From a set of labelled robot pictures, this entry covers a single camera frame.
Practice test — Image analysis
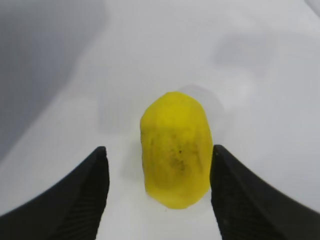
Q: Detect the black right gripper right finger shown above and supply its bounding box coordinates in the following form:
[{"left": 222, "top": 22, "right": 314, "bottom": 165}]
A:
[{"left": 210, "top": 145, "right": 320, "bottom": 240}]

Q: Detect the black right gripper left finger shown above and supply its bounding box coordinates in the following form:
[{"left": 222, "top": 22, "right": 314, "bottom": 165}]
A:
[{"left": 0, "top": 146, "right": 110, "bottom": 240}]

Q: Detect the yellow lemon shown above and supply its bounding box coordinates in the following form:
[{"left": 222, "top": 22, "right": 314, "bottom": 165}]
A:
[{"left": 139, "top": 91, "right": 213, "bottom": 209}]

